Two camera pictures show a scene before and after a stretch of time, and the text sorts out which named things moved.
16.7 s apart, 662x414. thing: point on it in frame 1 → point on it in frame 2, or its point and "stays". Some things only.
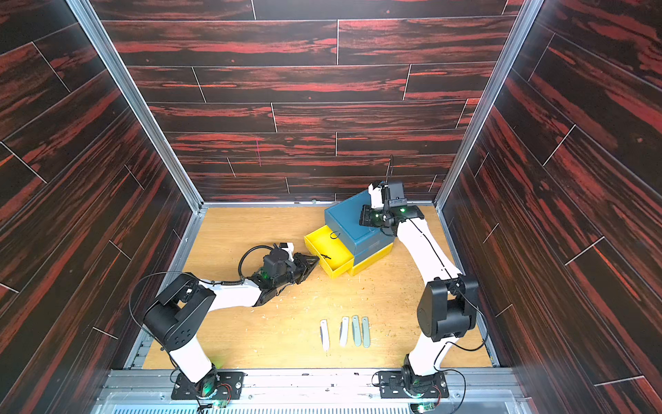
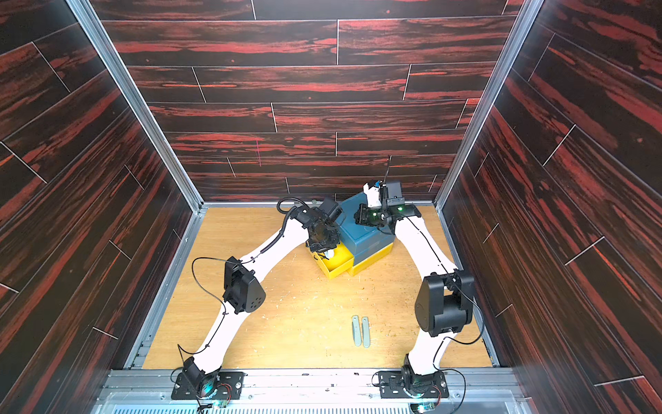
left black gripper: (303, 265) → (334, 231)
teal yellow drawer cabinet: (343, 246) stays
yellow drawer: (332, 255) stays
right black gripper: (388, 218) stays
